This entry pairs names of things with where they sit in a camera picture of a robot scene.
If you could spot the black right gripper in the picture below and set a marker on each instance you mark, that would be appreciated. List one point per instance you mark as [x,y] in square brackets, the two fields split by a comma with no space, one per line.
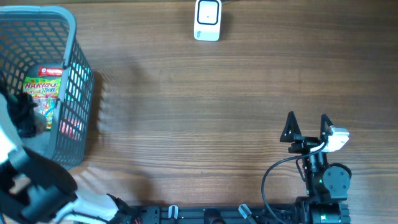
[304,142]

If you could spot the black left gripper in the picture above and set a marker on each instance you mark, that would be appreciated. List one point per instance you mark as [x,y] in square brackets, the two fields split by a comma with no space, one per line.
[23,124]

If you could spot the Haribo gummy bag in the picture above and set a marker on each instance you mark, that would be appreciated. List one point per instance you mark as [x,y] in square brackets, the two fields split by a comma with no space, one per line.
[44,93]

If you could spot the red Nescafe sachet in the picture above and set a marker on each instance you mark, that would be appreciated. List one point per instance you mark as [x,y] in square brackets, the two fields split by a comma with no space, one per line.
[50,72]

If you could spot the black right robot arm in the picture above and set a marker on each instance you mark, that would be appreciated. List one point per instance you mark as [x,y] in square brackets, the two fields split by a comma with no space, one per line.
[326,184]

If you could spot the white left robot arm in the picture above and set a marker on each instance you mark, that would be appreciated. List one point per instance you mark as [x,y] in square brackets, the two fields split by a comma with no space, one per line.
[35,189]

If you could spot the white barcode scanner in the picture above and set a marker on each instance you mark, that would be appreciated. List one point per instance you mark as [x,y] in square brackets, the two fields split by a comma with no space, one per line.
[207,22]

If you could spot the grey plastic basket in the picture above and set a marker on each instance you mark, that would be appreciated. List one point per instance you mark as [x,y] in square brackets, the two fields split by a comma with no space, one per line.
[37,37]

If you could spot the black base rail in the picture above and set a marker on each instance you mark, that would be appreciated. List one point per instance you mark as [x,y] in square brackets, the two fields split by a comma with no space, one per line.
[211,215]

